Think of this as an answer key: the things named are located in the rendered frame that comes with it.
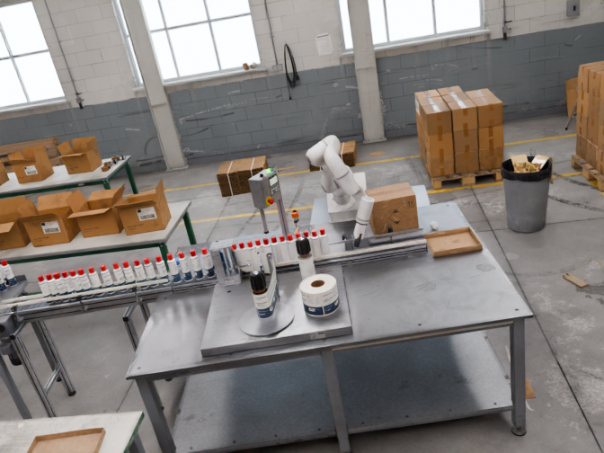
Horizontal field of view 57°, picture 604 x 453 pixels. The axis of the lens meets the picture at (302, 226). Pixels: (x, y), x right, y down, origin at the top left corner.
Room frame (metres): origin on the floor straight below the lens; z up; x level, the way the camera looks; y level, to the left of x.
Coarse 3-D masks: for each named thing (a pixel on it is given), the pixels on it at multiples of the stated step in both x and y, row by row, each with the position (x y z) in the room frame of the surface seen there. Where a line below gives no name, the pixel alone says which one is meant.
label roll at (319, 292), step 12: (312, 276) 2.72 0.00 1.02; (324, 276) 2.69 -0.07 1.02; (300, 288) 2.62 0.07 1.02; (312, 288) 2.60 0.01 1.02; (324, 288) 2.57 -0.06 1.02; (336, 288) 2.60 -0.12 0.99; (312, 300) 2.54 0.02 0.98; (324, 300) 2.53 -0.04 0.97; (336, 300) 2.58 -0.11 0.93; (312, 312) 2.55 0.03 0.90; (324, 312) 2.53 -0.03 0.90
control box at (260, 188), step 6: (258, 174) 3.29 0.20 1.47; (264, 174) 3.27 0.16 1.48; (270, 174) 3.27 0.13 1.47; (252, 180) 3.22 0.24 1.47; (258, 180) 3.20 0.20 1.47; (264, 180) 3.21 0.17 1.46; (252, 186) 3.23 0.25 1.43; (258, 186) 3.20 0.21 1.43; (264, 186) 3.20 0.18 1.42; (252, 192) 3.24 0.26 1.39; (258, 192) 3.21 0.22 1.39; (264, 192) 3.19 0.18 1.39; (270, 192) 3.23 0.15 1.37; (276, 192) 3.28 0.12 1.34; (258, 198) 3.21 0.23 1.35; (264, 198) 3.19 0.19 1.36; (270, 198) 3.22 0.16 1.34; (276, 198) 3.27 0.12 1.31; (258, 204) 3.22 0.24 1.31; (264, 204) 3.19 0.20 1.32; (270, 204) 3.21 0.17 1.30
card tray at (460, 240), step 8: (440, 232) 3.26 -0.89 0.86; (448, 232) 3.25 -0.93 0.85; (456, 232) 3.25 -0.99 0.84; (464, 232) 3.25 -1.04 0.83; (472, 232) 3.18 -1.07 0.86; (432, 240) 3.22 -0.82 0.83; (440, 240) 3.20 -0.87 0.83; (448, 240) 3.18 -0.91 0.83; (456, 240) 3.16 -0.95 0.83; (464, 240) 3.14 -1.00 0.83; (472, 240) 3.12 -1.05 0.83; (432, 248) 3.11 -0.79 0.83; (440, 248) 3.10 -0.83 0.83; (448, 248) 3.08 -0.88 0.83; (456, 248) 3.00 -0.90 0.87; (464, 248) 3.00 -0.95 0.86; (472, 248) 2.99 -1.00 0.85; (480, 248) 2.99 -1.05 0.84
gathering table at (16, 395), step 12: (24, 276) 3.72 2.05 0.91; (12, 288) 3.63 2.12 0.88; (24, 288) 3.66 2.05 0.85; (0, 300) 3.47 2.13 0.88; (24, 300) 3.65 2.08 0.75; (36, 324) 3.65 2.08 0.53; (0, 360) 3.14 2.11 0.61; (48, 360) 3.65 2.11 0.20; (0, 372) 3.13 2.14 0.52; (12, 384) 3.14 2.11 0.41; (12, 396) 3.13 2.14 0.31; (24, 408) 3.15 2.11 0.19
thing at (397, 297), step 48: (240, 240) 3.80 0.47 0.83; (336, 240) 3.49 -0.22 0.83; (480, 240) 3.11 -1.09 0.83; (384, 288) 2.77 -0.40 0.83; (432, 288) 2.67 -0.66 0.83; (480, 288) 2.59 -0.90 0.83; (144, 336) 2.75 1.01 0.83; (192, 336) 2.65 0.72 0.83; (336, 336) 2.40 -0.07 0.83; (384, 336) 2.32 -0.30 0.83
